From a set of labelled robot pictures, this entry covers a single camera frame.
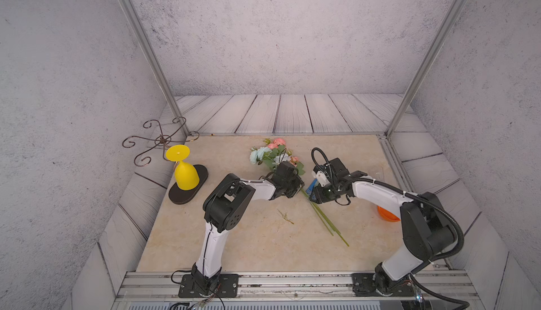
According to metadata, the aluminium frame post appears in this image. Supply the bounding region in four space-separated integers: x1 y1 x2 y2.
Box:
118 0 183 118
385 0 468 139

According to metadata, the blue tape dispenser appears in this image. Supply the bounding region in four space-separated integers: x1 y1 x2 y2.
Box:
305 179 318 197

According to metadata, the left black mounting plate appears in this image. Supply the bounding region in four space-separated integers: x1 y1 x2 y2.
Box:
178 274 240 299

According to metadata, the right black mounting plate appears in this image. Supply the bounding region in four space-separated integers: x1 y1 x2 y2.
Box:
351 273 415 297

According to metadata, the small broken green twig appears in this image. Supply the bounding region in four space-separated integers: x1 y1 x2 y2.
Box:
278 210 294 225

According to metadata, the black mounting plate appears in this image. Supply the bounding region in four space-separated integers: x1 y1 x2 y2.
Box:
351 273 415 297
178 274 240 299

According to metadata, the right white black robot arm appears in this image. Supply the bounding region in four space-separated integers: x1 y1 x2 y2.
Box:
309 158 465 291

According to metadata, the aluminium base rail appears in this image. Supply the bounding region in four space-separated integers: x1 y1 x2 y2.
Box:
116 270 484 309

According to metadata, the yellow plastic goblet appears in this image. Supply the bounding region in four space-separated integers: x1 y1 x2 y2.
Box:
166 145 200 191

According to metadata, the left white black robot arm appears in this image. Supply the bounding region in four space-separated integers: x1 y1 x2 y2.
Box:
191 162 304 289

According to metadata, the artificial flower bouquet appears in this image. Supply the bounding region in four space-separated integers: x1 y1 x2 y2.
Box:
249 138 349 247

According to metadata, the black oval tray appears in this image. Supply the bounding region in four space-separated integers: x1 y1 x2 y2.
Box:
168 162 209 205

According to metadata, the wrought iron scroll stand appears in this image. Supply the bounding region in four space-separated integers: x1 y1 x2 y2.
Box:
122 116 200 168

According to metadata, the right aluminium frame post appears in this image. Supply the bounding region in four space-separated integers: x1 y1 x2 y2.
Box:
385 0 468 139

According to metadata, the left aluminium frame post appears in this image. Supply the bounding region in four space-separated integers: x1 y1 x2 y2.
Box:
118 0 183 118

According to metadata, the orange plastic bowl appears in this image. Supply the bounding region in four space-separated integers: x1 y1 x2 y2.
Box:
377 207 400 223

